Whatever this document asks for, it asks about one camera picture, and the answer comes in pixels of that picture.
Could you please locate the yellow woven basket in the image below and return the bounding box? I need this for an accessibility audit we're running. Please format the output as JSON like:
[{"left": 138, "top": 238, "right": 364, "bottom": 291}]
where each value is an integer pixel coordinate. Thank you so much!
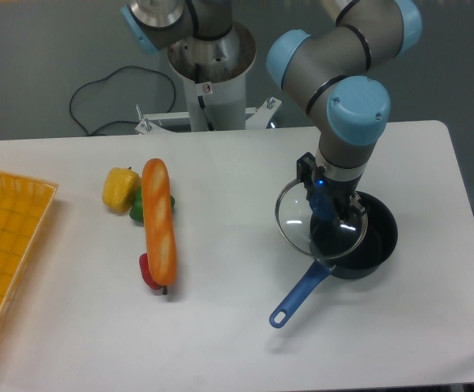
[{"left": 0, "top": 171, "right": 58, "bottom": 318}]

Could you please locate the orange baguette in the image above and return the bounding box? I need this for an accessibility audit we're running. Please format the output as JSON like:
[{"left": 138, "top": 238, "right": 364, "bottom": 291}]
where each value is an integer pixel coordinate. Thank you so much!
[{"left": 141, "top": 158, "right": 177, "bottom": 287}]

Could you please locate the red bell pepper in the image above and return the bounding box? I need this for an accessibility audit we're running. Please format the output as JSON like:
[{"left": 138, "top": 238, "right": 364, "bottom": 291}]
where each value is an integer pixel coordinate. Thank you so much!
[{"left": 139, "top": 253, "right": 168, "bottom": 296}]

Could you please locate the green bell pepper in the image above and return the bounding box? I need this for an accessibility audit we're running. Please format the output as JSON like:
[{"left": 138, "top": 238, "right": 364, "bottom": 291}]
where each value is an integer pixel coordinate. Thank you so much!
[{"left": 129, "top": 186, "right": 168, "bottom": 223}]

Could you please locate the yellow bell pepper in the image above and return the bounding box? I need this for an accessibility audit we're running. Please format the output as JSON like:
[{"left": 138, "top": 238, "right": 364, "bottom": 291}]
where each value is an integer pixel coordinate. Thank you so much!
[{"left": 102, "top": 167, "right": 141, "bottom": 214}]

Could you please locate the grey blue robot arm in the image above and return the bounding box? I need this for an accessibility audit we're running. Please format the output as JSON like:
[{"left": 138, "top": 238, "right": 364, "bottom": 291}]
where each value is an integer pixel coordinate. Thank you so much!
[{"left": 121, "top": 1, "right": 423, "bottom": 219}]

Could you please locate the glass pot lid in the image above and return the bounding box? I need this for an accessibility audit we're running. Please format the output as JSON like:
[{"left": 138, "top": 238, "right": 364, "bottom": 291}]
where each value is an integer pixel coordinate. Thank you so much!
[{"left": 275, "top": 180, "right": 368, "bottom": 261}]

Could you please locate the black saucepan blue handle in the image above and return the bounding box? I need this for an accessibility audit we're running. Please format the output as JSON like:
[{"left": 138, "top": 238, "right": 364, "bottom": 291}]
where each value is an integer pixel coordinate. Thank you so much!
[{"left": 269, "top": 192, "right": 398, "bottom": 328}]

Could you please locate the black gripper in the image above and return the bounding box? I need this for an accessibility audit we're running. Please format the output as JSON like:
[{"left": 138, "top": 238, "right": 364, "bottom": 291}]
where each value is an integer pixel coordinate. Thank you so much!
[{"left": 296, "top": 152, "right": 366, "bottom": 227}]

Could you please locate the black cable on floor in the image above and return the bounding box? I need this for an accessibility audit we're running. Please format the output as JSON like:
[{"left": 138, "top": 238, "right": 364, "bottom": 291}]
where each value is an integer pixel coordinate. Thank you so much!
[{"left": 69, "top": 65, "right": 177, "bottom": 136}]

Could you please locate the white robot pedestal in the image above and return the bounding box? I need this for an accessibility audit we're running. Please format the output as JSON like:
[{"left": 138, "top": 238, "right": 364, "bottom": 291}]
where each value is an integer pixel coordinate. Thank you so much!
[{"left": 168, "top": 22, "right": 257, "bottom": 131}]

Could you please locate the white base mounting bracket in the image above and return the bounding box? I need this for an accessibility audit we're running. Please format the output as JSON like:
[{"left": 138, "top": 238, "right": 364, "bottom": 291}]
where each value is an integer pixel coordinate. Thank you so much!
[{"left": 134, "top": 96, "right": 284, "bottom": 135}]

